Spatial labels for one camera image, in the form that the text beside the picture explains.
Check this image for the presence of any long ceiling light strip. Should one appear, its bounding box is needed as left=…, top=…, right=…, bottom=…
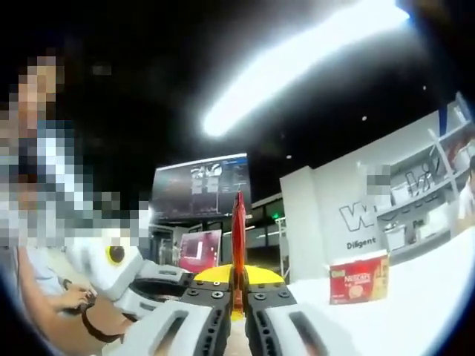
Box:
left=202, top=0, right=411, bottom=138

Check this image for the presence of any red coffee pouch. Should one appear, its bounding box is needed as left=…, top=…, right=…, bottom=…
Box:
left=230, top=191, right=248, bottom=322

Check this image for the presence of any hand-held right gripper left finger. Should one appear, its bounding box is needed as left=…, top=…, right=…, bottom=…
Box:
left=118, top=263, right=235, bottom=356

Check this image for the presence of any large dark wall monitor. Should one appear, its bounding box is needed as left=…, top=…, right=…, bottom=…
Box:
left=150, top=152, right=253, bottom=223

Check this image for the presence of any pink screen monitor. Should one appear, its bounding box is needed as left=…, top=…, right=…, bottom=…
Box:
left=177, top=228, right=223, bottom=274

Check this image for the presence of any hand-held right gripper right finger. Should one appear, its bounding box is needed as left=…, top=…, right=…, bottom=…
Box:
left=243, top=265, right=357, bottom=356

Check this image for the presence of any red coffee box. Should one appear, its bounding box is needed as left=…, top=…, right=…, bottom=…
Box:
left=329, top=250, right=390, bottom=306

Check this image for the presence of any person's left hand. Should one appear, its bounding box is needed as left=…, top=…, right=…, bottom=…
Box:
left=54, top=284, right=99, bottom=317

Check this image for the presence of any white metal frame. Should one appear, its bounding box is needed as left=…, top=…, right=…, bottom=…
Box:
left=275, top=217, right=289, bottom=283

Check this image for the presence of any grey metal shelf rack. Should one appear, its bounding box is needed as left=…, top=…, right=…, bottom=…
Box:
left=374, top=92, right=475, bottom=257

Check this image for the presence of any person's grey shirt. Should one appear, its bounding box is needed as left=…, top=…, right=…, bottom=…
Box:
left=14, top=246, right=75, bottom=297

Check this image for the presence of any group of white storage bins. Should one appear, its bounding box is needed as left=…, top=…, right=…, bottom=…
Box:
left=381, top=148, right=475, bottom=253

